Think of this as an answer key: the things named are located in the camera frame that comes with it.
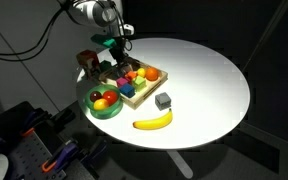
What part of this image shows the green plastic bowl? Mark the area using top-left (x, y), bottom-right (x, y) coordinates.
top-left (84, 85), bottom-right (123, 119)

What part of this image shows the yellow toy lemon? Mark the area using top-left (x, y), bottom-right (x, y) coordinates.
top-left (137, 68), bottom-right (146, 77)

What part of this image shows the black perforated breadboard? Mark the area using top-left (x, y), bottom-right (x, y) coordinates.
top-left (6, 132), bottom-right (66, 180)

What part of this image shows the orange block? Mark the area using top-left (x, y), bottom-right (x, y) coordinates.
top-left (125, 71), bottom-right (137, 82)

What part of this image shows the magenta block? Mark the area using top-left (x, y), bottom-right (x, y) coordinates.
top-left (116, 77), bottom-right (128, 87)

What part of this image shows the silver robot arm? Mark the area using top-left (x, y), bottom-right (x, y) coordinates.
top-left (68, 0), bottom-right (135, 75)

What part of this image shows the red toy tomato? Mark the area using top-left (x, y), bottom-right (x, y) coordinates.
top-left (103, 90), bottom-right (118, 105)

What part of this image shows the wooden tray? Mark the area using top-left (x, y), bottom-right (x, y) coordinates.
top-left (99, 58), bottom-right (168, 109)

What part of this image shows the blue orange right clamp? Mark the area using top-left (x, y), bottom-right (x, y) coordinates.
top-left (20, 111), bottom-right (48, 137)

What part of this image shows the round white table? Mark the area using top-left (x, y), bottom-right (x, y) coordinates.
top-left (76, 38), bottom-right (250, 149)

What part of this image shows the orange toy fruit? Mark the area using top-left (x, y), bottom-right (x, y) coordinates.
top-left (145, 67), bottom-right (159, 81)

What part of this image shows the yellow toy fruit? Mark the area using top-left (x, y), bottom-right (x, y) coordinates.
top-left (93, 99), bottom-right (109, 110)

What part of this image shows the blue orange left clamp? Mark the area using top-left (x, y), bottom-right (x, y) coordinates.
top-left (41, 143), bottom-right (78, 173)

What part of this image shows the lime green block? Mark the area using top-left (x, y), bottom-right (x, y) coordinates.
top-left (132, 76), bottom-right (146, 92)

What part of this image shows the blue orange clamp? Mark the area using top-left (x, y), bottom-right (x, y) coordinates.
top-left (41, 143), bottom-right (78, 173)
top-left (20, 111), bottom-right (48, 137)

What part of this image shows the red picture cube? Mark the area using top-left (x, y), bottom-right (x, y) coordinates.
top-left (76, 50), bottom-right (100, 79)

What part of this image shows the black cable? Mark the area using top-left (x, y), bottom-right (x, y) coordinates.
top-left (0, 6), bottom-right (68, 63)

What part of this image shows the dark red toy fruit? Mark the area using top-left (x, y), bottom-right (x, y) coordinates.
top-left (90, 91), bottom-right (102, 102)

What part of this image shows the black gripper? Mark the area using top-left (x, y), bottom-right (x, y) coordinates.
top-left (109, 37), bottom-right (132, 78)

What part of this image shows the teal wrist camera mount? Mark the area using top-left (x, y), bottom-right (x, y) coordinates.
top-left (91, 34), bottom-right (116, 48)

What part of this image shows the blue block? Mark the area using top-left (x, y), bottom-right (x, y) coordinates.
top-left (119, 83), bottom-right (135, 98)

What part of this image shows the yellow toy banana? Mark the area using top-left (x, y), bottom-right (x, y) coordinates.
top-left (133, 109), bottom-right (173, 130)

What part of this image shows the gray letter block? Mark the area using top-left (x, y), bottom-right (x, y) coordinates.
top-left (155, 92), bottom-right (171, 110)

